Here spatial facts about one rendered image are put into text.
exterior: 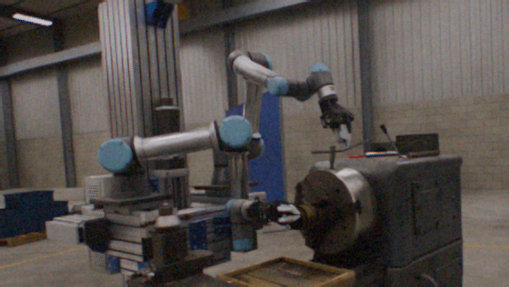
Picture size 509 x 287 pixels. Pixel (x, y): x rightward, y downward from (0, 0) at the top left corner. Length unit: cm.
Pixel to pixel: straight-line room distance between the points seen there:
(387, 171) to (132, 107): 114
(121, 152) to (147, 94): 50
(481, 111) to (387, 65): 286
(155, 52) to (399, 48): 1045
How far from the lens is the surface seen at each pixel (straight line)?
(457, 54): 1172
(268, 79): 171
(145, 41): 203
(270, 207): 140
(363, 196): 145
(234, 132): 150
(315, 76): 168
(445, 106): 1157
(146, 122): 196
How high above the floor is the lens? 132
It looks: 3 degrees down
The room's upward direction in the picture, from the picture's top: 3 degrees counter-clockwise
